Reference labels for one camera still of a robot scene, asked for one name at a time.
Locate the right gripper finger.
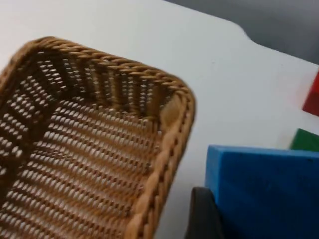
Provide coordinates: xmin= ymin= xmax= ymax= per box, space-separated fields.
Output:
xmin=184 ymin=187 xmax=228 ymax=239

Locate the blue cube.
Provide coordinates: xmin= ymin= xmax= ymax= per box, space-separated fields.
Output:
xmin=205 ymin=144 xmax=319 ymax=239

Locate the brown wicker basket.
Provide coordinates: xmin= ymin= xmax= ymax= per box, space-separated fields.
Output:
xmin=0 ymin=36 xmax=196 ymax=239

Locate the green cube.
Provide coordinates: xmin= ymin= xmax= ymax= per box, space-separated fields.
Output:
xmin=290 ymin=128 xmax=319 ymax=152

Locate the red cube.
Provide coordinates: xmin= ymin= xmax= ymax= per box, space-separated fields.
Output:
xmin=302 ymin=72 xmax=319 ymax=115

